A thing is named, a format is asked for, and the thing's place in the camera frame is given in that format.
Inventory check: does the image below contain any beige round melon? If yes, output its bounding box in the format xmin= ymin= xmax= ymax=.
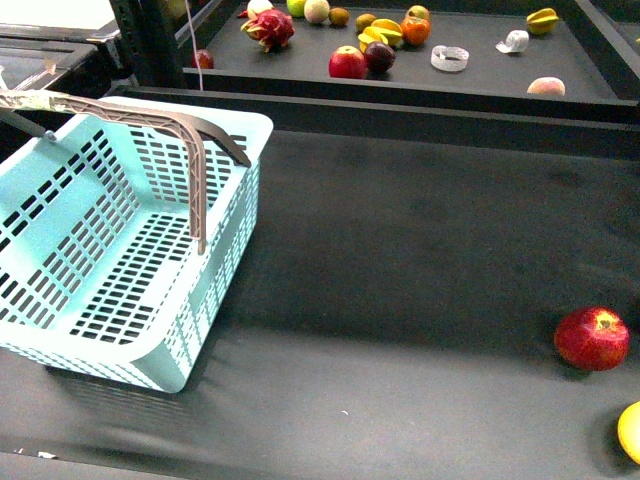
xmin=303 ymin=0 xmax=330 ymax=24

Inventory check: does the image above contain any brown kiwi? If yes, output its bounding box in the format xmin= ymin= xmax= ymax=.
xmin=328 ymin=7 xmax=350 ymax=28

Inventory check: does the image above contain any black fruit display tray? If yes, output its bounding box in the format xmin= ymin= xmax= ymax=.
xmin=183 ymin=1 xmax=639 ymax=123

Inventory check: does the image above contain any small red fruit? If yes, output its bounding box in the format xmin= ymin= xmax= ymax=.
xmin=192 ymin=49 xmax=214 ymax=69

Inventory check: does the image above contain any red apple on table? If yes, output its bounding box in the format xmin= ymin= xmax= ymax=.
xmin=553 ymin=306 xmax=631 ymax=371

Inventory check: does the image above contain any pink dragon fruit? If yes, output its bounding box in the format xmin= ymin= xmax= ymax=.
xmin=241 ymin=9 xmax=295 ymax=53

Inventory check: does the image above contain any light blue plastic basket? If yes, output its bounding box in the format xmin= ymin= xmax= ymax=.
xmin=1 ymin=104 xmax=273 ymax=393

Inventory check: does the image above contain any pink peach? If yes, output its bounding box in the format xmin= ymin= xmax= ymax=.
xmin=527 ymin=77 xmax=566 ymax=96

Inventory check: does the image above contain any white tape roll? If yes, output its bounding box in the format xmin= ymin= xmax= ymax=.
xmin=495 ymin=30 xmax=530 ymax=54

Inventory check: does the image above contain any white cable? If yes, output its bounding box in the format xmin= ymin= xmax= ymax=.
xmin=183 ymin=0 xmax=205 ymax=92

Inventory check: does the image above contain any yellow star fruit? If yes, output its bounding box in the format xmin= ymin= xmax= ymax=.
xmin=526 ymin=7 xmax=560 ymax=35
xmin=358 ymin=19 xmax=403 ymax=52

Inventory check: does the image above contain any green apple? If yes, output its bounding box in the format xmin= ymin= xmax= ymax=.
xmin=286 ymin=0 xmax=306 ymax=18

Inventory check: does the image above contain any orange persimmon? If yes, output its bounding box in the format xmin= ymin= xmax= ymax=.
xmin=400 ymin=17 xmax=431 ymax=46

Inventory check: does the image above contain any yellow brown fruit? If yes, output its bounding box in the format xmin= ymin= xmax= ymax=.
xmin=355 ymin=13 xmax=377 ymax=34

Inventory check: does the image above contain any clear tape ring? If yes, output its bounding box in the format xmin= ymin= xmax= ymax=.
xmin=430 ymin=45 xmax=470 ymax=73

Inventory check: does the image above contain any yellow mango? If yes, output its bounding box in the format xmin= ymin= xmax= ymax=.
xmin=617 ymin=401 xmax=640 ymax=465

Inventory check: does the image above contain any red green mango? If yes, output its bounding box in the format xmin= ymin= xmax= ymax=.
xmin=405 ymin=5 xmax=430 ymax=21

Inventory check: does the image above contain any yellow star fruit far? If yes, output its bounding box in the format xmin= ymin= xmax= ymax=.
xmin=526 ymin=7 xmax=560 ymax=35

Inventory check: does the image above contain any red apple on shelf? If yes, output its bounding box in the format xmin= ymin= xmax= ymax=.
xmin=328 ymin=45 xmax=367 ymax=79

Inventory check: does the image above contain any white pink onion fruit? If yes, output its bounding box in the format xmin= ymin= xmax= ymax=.
xmin=237 ymin=0 xmax=273 ymax=20

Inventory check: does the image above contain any dark purple passion fruit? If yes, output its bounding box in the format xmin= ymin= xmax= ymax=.
xmin=364 ymin=41 xmax=396 ymax=74

